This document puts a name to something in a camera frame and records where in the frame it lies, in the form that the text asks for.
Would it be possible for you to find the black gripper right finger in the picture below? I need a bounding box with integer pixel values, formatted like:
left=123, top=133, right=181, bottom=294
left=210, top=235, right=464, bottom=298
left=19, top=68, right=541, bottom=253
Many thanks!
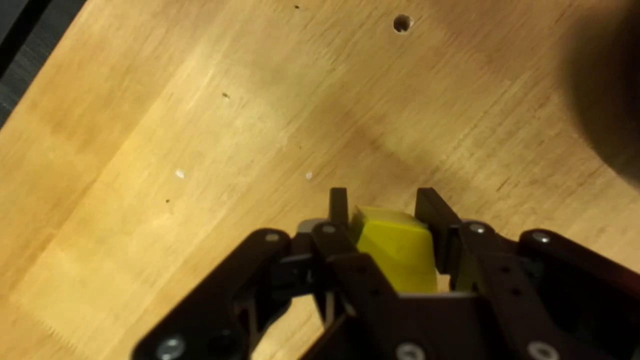
left=417, top=187, right=640, bottom=360

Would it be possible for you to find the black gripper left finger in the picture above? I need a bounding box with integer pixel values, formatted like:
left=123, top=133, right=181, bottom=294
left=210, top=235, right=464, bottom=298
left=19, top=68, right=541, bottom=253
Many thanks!
left=130, top=187, right=403, bottom=360

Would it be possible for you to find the yellow pentagon block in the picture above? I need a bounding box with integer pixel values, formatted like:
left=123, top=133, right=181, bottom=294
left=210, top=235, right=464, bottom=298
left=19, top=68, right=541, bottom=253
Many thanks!
left=351, top=207, right=443, bottom=297

